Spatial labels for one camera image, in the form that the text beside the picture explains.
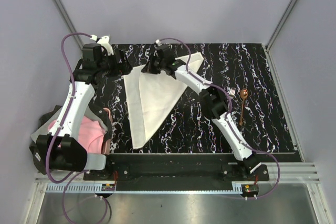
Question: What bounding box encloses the frame post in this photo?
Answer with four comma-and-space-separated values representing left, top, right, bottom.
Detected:
39, 0, 88, 54
265, 0, 299, 50

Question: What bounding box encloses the silver fork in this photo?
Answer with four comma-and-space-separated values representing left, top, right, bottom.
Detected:
229, 88, 236, 98

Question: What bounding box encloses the purple cable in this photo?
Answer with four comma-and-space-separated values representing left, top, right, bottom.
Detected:
156, 37, 280, 200
44, 32, 111, 223

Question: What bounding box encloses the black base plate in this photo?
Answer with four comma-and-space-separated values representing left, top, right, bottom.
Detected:
84, 153, 269, 182

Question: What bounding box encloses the left frame post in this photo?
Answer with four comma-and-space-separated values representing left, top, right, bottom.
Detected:
39, 0, 88, 54

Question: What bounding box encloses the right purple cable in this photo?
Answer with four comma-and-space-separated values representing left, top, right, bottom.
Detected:
156, 37, 280, 200

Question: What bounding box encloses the aluminium frame rail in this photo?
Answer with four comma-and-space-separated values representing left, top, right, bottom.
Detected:
34, 162, 321, 184

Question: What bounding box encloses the white slotted cable duct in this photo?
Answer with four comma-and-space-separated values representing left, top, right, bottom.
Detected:
46, 183, 247, 194

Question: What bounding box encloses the grey cloth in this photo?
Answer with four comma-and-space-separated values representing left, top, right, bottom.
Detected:
30, 127, 49, 143

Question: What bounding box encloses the right frame post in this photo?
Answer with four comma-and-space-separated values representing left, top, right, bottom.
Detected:
265, 0, 299, 50

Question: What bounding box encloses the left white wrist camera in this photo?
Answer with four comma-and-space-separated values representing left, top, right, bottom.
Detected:
97, 36, 114, 55

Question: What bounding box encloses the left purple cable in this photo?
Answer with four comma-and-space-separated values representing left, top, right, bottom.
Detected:
44, 32, 111, 223

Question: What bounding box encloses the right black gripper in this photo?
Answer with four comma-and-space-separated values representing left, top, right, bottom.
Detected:
141, 54, 165, 75

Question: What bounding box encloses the pink cloth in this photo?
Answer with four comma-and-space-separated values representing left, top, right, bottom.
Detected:
48, 118, 106, 155

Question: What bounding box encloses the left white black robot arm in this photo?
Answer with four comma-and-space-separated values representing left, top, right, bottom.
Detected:
34, 44, 132, 180

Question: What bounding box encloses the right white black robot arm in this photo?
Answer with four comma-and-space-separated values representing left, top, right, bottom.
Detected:
141, 55, 261, 180

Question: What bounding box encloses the copper spoon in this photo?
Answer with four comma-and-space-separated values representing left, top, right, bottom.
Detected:
239, 89, 248, 126

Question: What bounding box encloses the white cloth napkin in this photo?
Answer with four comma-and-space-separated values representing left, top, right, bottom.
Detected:
123, 52, 204, 150

